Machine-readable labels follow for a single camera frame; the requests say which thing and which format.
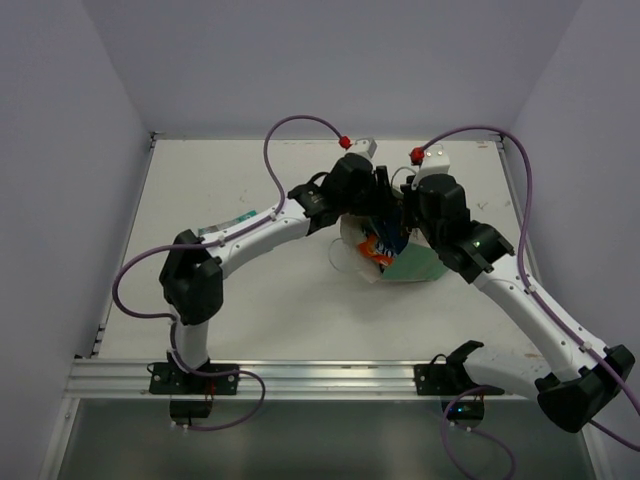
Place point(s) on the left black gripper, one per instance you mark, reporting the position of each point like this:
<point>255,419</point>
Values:
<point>379,185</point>

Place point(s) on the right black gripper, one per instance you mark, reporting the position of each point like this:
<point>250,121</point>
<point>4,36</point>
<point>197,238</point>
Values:
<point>410,196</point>

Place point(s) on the green printed paper bag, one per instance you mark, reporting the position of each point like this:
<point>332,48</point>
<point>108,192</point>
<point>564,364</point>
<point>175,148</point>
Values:
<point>418,262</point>

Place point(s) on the green mint snack packet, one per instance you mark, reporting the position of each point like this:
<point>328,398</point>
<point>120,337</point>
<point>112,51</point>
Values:
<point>202,231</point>

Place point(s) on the blue cookie snack packet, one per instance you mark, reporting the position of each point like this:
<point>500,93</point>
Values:
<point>388,227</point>

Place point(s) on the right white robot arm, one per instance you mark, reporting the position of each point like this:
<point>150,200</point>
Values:
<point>585,374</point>

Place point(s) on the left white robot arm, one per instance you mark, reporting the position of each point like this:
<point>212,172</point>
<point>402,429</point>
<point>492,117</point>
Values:
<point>193,274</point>

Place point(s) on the orange snack packet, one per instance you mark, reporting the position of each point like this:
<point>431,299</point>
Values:
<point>376,250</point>

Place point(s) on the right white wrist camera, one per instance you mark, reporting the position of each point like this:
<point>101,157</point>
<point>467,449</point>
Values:
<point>432,161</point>

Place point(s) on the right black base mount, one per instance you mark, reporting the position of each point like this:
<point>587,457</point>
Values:
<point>446,376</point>

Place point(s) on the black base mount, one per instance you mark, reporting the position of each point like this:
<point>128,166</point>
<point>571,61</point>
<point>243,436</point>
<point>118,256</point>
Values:
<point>195,385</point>
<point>446,376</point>

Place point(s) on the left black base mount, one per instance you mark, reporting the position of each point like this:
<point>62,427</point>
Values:
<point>195,385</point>

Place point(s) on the aluminium mounting rail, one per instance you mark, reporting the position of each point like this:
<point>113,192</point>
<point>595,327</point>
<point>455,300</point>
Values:
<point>284,380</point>

